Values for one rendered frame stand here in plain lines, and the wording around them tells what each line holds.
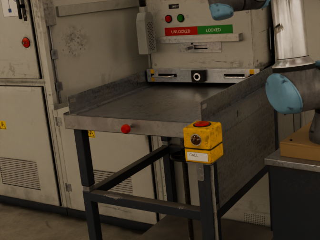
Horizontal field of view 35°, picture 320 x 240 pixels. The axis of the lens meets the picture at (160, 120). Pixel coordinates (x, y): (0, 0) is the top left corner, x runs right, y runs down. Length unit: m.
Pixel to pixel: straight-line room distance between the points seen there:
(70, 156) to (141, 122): 1.27
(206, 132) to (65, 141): 1.69
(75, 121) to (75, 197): 1.17
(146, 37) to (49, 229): 1.37
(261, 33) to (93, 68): 0.73
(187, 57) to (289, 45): 0.86
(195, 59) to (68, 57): 0.54
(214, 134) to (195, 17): 0.89
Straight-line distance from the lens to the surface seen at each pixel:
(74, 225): 3.03
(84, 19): 2.20
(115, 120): 1.79
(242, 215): 2.48
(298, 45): 1.41
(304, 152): 1.53
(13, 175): 3.36
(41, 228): 3.07
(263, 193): 2.39
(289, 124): 2.24
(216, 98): 1.69
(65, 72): 2.13
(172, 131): 1.67
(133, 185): 2.73
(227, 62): 2.12
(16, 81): 3.12
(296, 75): 1.40
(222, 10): 1.73
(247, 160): 1.94
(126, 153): 2.68
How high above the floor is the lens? 1.27
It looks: 14 degrees down
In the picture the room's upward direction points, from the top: 6 degrees counter-clockwise
